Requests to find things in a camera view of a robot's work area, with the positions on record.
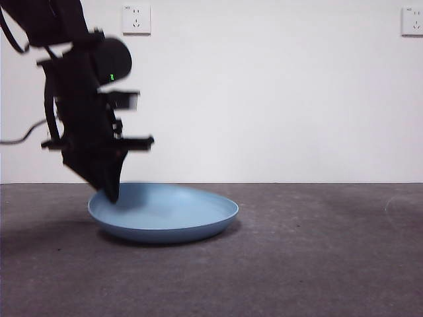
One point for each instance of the blue round plate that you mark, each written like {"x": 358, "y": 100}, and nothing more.
{"x": 165, "y": 228}

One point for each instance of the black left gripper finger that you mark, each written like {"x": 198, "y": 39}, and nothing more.
{"x": 112, "y": 165}
{"x": 86, "y": 168}

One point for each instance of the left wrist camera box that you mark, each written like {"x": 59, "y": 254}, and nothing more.
{"x": 127, "y": 99}

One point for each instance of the white wall socket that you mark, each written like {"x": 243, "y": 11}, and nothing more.
{"x": 137, "y": 20}
{"x": 413, "y": 21}

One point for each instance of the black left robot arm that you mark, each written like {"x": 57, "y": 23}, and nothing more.
{"x": 56, "y": 20}

